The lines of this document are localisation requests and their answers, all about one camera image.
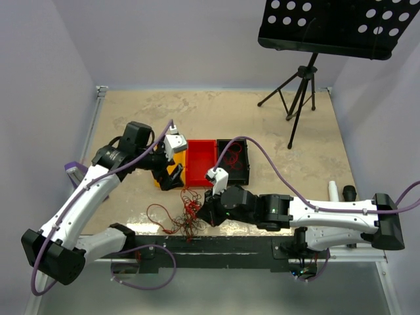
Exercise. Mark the purple box with metal insert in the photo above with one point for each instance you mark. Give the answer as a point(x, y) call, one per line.
point(76, 173)

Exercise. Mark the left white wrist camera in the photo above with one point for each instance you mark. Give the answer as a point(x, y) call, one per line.
point(174, 142)

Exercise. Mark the yellow plastic bin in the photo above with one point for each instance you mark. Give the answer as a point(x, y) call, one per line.
point(178, 158)

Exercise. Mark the black cylinder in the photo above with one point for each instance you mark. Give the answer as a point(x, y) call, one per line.
point(349, 193)

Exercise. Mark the black music stand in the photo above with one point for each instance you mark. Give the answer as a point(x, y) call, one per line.
point(359, 29)

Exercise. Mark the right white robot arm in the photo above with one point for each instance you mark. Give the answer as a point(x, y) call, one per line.
point(319, 224)

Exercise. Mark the red plastic bin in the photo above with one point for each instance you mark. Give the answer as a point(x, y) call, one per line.
point(201, 155)

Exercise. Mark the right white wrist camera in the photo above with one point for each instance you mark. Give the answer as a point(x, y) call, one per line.
point(218, 177)

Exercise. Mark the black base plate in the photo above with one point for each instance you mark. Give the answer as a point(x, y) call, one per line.
point(271, 253)

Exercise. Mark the black plastic bin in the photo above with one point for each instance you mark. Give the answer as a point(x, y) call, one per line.
point(236, 163)

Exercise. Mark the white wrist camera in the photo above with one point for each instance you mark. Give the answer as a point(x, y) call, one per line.
point(218, 177)
point(174, 142)

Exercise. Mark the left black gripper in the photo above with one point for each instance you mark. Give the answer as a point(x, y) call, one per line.
point(167, 182)

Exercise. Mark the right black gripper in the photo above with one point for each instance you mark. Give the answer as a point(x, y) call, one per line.
point(209, 211)

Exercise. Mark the white cylinder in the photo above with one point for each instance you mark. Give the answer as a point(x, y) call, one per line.
point(333, 191)

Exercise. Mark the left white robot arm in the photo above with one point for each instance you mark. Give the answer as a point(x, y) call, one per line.
point(56, 249)

